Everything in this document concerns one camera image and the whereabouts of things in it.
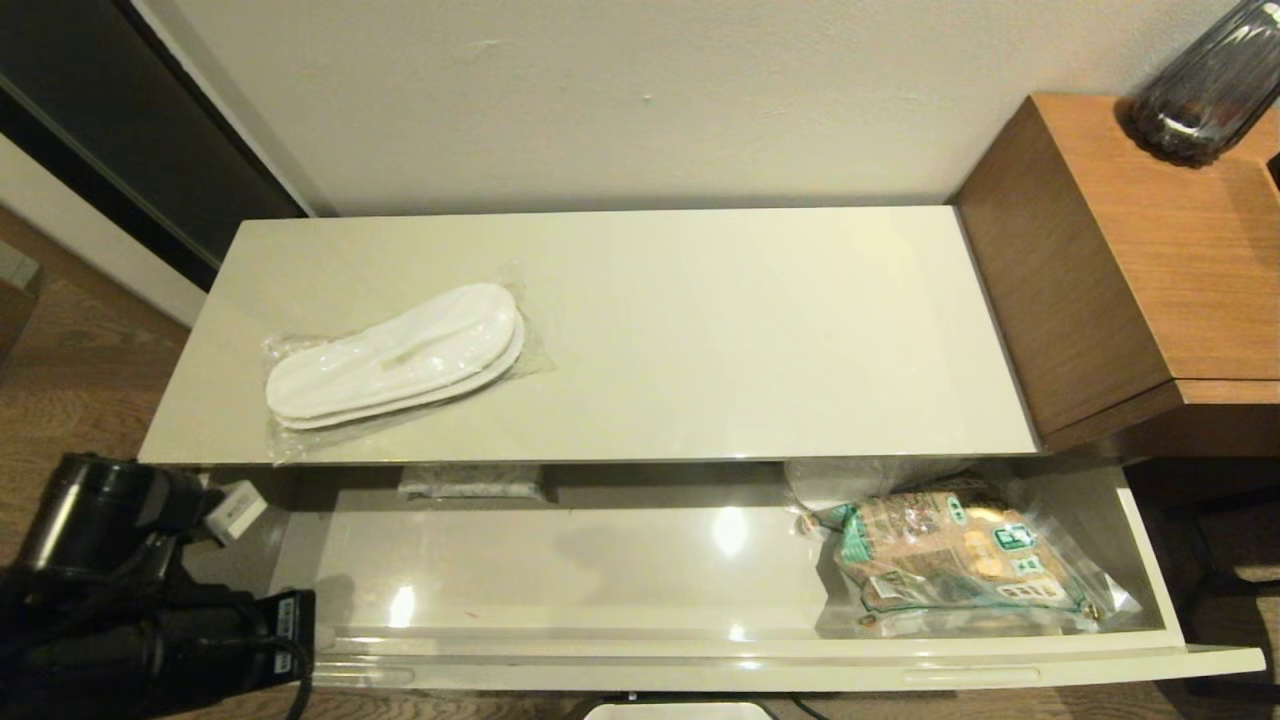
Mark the white patterned tissue packet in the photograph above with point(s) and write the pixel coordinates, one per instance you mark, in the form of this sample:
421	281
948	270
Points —
470	483

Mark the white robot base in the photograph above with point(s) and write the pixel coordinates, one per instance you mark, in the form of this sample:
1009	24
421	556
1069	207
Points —
680	712

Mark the dark sliding door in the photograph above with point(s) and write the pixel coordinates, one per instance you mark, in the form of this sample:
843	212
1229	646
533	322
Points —
120	120

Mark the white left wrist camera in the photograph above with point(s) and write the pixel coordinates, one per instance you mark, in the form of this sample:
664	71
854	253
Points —
235	512

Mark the dark ribbed glass vase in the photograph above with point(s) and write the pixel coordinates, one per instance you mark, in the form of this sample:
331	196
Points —
1200	90

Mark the white glossy drawer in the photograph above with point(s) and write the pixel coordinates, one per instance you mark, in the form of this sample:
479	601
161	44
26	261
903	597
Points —
600	580

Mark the grey brown furniture piece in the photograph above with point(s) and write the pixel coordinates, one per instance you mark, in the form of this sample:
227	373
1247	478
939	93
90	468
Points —
15	310

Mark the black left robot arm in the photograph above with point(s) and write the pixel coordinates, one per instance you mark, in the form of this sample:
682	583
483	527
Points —
90	520

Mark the green brown snack bag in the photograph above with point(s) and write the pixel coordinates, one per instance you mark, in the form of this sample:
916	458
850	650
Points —
960	565

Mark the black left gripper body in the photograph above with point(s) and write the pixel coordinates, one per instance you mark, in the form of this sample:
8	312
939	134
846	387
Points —
230	650

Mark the white glossy cabinet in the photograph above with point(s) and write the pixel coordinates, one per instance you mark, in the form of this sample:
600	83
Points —
700	330

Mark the bagged white slippers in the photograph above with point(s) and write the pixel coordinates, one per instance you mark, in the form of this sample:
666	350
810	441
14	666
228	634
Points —
860	480
400	350

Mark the black chair legs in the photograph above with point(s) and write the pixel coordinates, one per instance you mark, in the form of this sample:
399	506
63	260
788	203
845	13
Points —
1220	560

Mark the brown wooden desk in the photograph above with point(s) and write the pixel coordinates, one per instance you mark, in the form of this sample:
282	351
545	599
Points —
1150	270

